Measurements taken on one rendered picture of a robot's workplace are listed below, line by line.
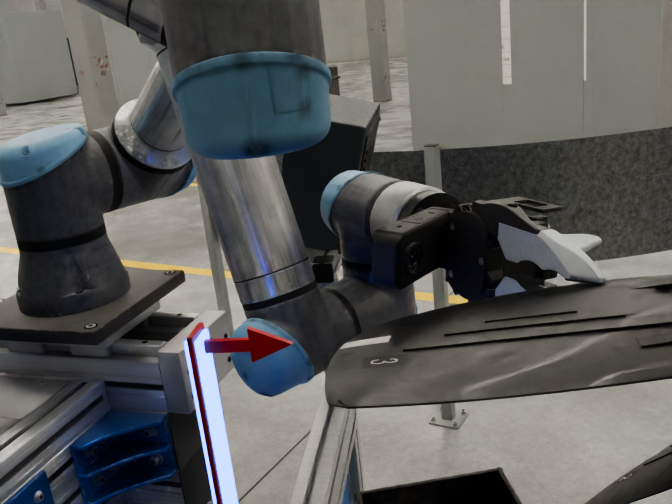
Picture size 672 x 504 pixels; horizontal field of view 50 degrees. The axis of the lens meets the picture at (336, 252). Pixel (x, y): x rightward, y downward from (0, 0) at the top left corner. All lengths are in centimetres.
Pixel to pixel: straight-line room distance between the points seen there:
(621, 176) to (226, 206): 186
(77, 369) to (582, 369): 77
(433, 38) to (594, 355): 661
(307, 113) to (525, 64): 638
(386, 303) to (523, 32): 602
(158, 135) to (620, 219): 174
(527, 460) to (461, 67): 495
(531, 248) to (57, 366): 71
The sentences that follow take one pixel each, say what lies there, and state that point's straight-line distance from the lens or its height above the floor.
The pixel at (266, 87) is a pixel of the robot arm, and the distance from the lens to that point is 33.
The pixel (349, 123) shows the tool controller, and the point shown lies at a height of 123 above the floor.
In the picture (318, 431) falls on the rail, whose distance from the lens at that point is 98.
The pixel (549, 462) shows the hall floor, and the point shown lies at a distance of 242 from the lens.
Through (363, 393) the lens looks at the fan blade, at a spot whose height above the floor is 119.
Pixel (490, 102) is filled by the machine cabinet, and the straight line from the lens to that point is 684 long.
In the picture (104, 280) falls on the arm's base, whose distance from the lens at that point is 102.
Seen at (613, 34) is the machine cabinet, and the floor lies 101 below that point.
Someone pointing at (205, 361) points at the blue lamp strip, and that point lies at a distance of 48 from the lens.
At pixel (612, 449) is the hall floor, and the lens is 250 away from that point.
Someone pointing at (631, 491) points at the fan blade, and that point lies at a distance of 68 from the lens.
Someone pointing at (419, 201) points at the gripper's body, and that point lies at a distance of 65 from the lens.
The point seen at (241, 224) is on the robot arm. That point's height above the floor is 120.
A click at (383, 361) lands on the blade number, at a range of 42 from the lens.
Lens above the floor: 137
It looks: 18 degrees down
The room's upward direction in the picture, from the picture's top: 6 degrees counter-clockwise
